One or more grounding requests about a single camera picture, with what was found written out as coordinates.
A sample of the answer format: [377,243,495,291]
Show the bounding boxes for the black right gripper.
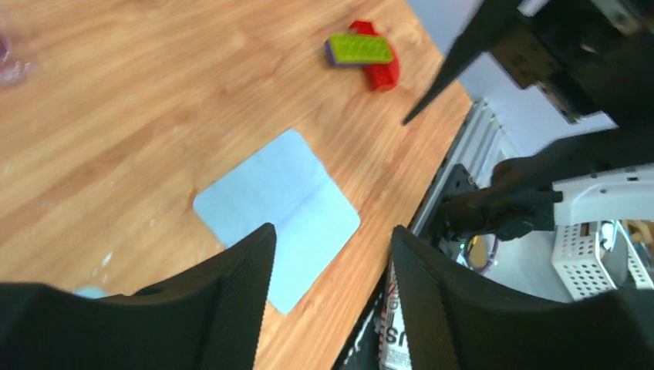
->
[402,0,653,126]

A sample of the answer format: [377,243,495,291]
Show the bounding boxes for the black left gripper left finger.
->
[1,223,276,369]

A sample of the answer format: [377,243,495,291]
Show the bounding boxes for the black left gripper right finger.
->
[391,226,653,369]

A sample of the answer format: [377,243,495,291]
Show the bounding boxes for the flag print glasses case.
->
[332,262,412,370]

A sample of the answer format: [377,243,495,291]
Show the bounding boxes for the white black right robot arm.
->
[405,1,653,242]

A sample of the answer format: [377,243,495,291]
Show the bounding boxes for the pink transparent sunglasses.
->
[1,12,35,89]

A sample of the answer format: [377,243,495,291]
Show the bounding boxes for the red toy arch block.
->
[349,20,400,92]

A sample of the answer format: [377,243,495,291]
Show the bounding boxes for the green toy brick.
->
[325,34,394,66]

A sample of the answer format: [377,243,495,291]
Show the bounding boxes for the right light blue cloth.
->
[193,129,360,315]

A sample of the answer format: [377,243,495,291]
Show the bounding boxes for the white perforated basket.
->
[551,220,653,301]

